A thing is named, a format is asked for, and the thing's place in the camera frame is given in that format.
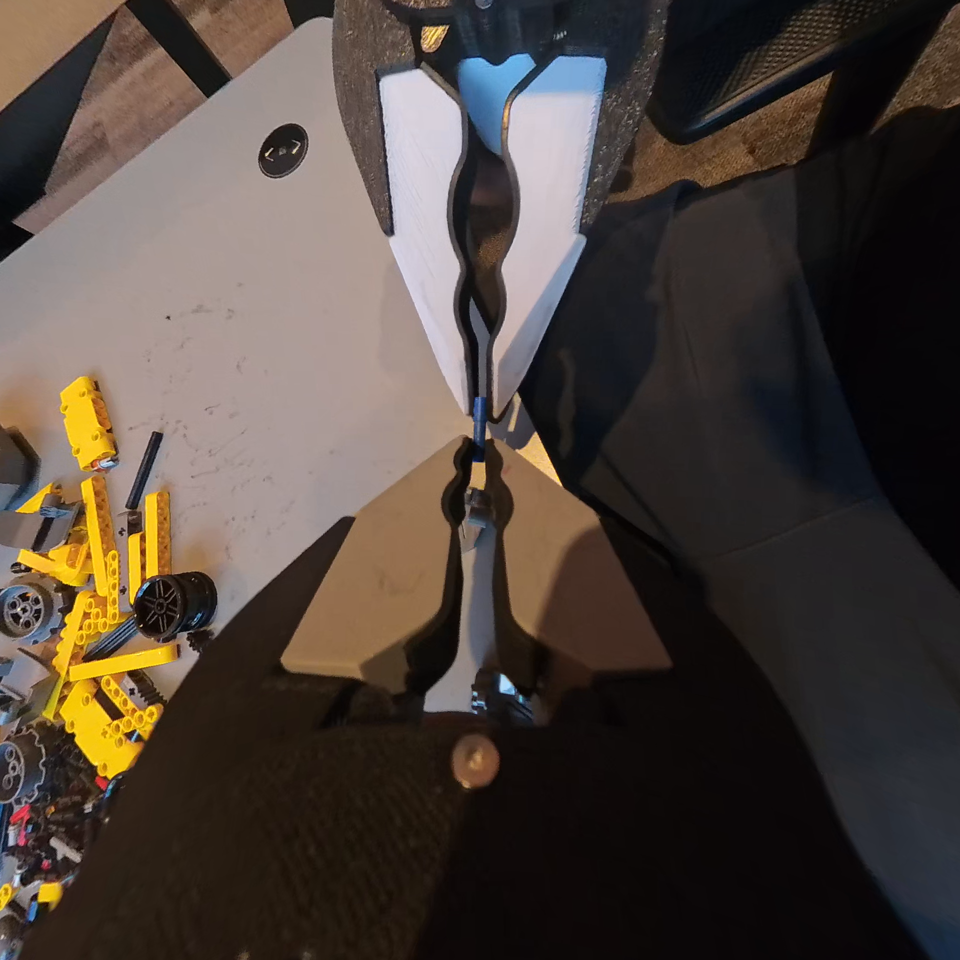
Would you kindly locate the black office chair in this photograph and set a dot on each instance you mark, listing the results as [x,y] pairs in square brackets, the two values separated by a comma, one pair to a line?
[750,52]

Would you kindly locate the small grey brick assembly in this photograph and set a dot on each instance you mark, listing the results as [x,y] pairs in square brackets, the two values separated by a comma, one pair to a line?
[476,517]

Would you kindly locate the long blue toy pin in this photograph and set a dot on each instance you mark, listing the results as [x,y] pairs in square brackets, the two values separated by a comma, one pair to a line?
[478,424]

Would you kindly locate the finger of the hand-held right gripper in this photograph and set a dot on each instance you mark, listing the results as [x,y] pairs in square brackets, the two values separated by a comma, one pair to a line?
[551,187]
[420,225]

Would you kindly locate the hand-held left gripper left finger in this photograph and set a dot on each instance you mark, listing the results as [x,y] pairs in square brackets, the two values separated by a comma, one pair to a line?
[375,592]

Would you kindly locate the black desk grommet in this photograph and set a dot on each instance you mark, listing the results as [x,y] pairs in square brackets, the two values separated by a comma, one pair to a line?
[283,150]

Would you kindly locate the pile of toy brick pieces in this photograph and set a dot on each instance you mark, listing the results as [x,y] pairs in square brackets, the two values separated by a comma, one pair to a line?
[75,600]

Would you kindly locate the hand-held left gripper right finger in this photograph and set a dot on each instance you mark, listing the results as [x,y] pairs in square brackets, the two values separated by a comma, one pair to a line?
[577,592]

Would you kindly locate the black toy wheel hub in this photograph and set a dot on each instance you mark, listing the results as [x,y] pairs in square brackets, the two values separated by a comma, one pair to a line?
[176,606]

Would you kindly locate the person's black sweater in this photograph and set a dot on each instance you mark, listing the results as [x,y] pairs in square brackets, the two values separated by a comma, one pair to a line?
[915,300]

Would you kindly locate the small black toy connector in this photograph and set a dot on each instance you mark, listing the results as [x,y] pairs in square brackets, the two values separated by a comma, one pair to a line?
[199,641]

